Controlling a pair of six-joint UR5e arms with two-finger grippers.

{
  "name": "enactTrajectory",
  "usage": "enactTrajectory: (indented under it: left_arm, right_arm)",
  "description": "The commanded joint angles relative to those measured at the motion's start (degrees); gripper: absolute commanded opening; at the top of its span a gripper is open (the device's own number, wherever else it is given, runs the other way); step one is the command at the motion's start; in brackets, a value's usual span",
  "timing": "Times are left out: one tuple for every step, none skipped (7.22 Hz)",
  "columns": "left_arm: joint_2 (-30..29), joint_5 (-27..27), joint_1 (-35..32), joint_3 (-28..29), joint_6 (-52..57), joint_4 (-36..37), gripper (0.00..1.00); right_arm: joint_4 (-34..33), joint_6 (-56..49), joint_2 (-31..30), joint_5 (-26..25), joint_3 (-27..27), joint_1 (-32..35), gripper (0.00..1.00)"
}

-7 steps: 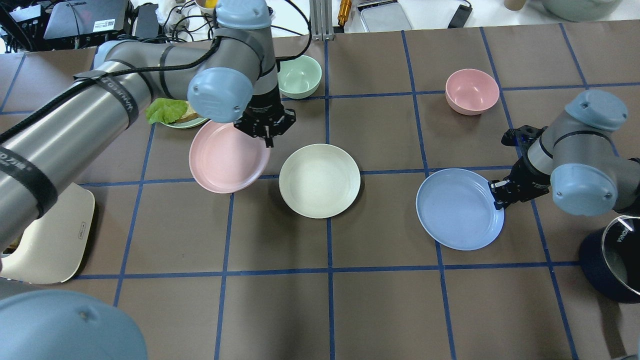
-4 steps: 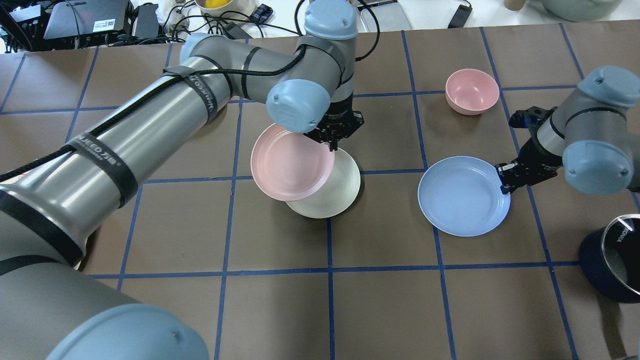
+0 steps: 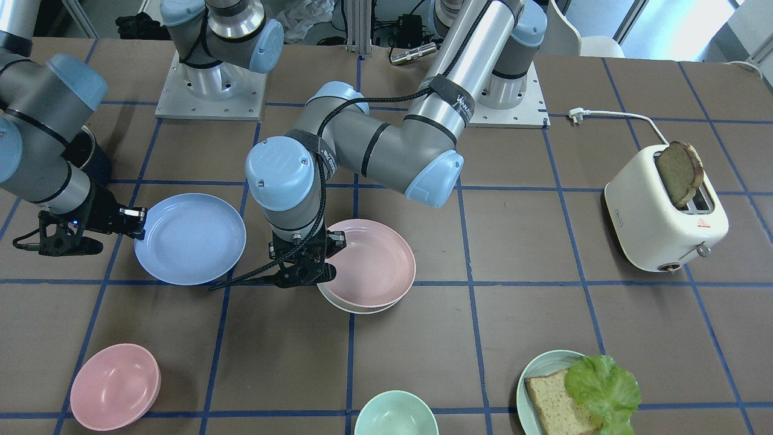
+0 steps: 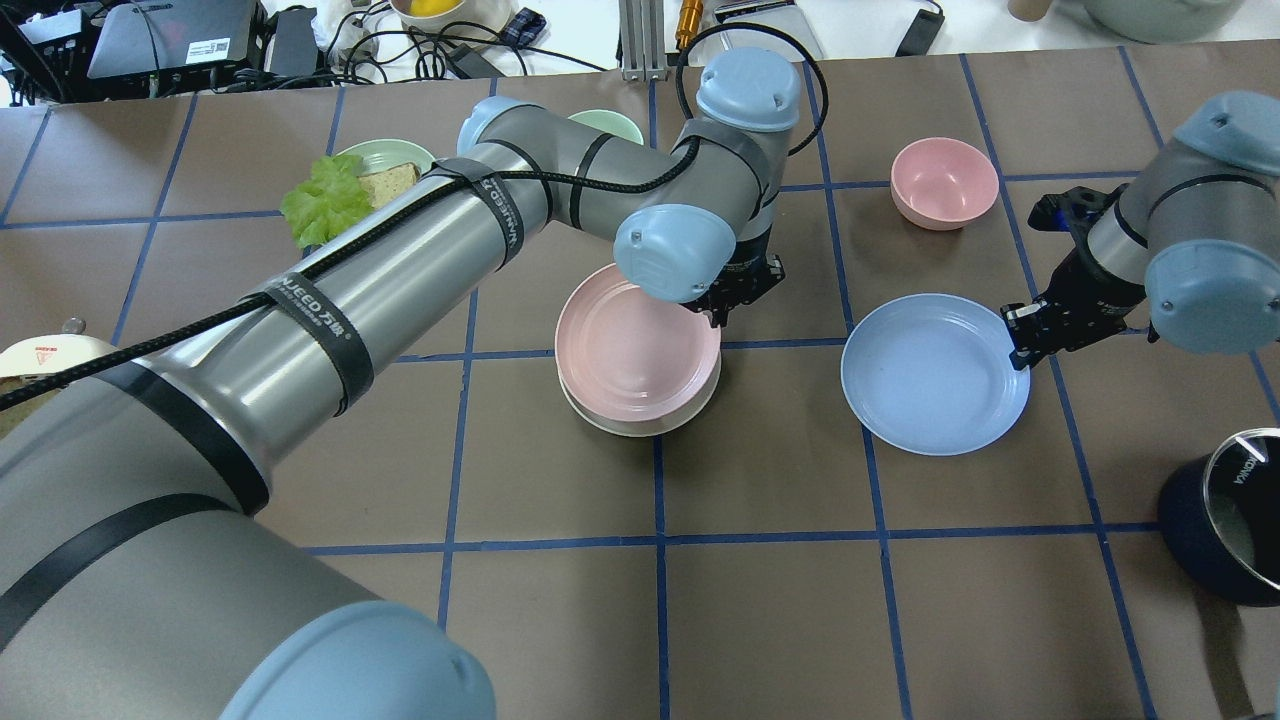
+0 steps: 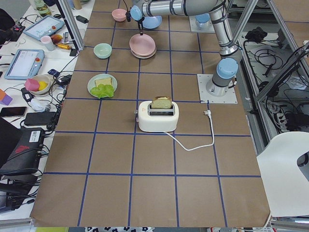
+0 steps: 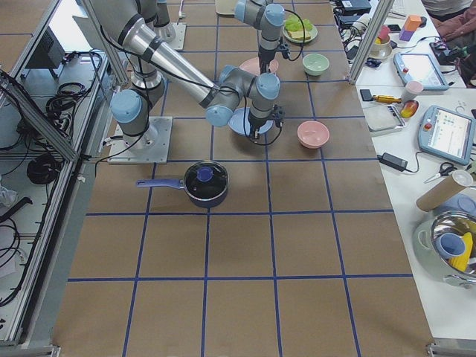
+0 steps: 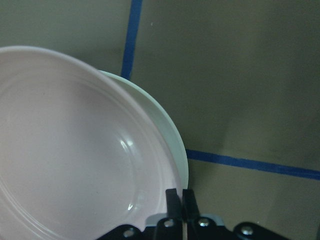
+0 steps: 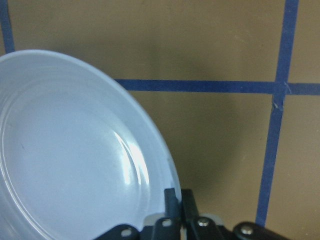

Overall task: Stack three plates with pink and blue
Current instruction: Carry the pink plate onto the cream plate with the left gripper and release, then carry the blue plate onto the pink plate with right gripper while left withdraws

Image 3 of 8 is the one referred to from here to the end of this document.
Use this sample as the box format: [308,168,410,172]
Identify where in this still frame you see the mint green bowl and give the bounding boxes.
[353,390,439,434]

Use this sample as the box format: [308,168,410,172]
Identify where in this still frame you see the white chair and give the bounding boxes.
[537,1,626,58]

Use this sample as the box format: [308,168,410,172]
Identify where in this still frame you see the black braided cable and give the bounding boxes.
[208,0,493,292]

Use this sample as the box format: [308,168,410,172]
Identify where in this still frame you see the white toaster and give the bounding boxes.
[602,145,729,272]

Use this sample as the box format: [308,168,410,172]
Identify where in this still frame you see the bread slice on plate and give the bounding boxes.
[525,368,603,434]

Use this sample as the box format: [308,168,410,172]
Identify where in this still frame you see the pink bowl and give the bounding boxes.
[69,343,162,431]

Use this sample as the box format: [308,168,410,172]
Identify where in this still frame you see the black power adapter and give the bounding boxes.
[395,14,423,48]

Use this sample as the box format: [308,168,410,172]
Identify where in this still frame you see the bread slice in toaster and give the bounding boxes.
[655,141,705,209]

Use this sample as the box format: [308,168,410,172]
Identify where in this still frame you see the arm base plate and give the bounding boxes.
[155,53,267,121]
[469,63,550,129]

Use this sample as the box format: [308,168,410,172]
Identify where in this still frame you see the light green plate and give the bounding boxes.
[514,350,585,434]

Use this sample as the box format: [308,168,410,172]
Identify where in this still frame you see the white plate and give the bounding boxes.
[317,283,399,315]

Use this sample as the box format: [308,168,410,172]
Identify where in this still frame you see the green lettuce leaf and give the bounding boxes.
[564,355,641,434]

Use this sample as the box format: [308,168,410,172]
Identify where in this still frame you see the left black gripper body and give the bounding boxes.
[269,230,337,288]

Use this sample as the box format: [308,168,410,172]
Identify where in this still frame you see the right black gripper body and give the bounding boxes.
[13,184,124,257]

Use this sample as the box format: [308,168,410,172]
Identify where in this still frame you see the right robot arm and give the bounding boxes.
[2,1,284,257]

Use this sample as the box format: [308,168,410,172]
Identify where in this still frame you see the blue plate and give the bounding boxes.
[133,193,246,286]

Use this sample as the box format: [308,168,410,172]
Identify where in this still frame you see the silver cable connector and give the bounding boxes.
[389,42,437,66]

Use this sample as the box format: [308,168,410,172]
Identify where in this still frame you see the white toaster cable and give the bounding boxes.
[569,107,670,146]

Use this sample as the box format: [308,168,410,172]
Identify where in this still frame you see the pink plate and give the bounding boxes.
[323,219,416,308]

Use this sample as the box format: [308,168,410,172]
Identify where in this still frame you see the aluminium frame post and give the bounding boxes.
[341,0,373,58]

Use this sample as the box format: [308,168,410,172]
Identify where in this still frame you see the dark blue pot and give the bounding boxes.
[62,126,112,187]

